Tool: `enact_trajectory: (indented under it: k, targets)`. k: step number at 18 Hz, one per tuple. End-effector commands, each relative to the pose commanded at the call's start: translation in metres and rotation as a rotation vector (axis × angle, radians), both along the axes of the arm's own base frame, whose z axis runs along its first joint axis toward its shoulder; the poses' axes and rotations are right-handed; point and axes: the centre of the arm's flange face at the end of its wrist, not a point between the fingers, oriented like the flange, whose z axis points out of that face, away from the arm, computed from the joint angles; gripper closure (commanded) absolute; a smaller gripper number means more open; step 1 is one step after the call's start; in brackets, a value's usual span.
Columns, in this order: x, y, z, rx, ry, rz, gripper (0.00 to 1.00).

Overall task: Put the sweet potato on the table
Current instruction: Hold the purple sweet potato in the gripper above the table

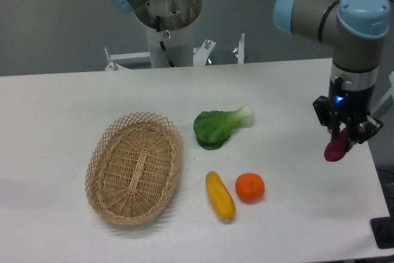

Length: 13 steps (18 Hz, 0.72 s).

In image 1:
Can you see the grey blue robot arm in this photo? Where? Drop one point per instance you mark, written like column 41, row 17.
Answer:
column 355, row 29

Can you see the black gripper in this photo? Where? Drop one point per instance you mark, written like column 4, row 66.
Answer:
column 348, row 103

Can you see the white frame at right edge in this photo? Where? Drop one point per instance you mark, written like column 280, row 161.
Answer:
column 385, row 102

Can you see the purple sweet potato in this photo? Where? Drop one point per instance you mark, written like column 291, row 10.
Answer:
column 337, row 148

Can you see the white metal base frame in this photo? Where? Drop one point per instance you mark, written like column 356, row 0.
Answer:
column 166, row 51

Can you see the green bok choy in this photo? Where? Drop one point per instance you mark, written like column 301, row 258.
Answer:
column 213, row 128

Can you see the woven wicker basket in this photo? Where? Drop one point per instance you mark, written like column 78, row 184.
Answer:
column 135, row 169

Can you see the orange mandarin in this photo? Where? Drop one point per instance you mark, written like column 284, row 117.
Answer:
column 249, row 187

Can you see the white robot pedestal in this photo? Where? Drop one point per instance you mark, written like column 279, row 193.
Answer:
column 169, row 30

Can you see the black device at table edge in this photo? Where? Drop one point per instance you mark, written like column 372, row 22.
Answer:
column 382, row 228

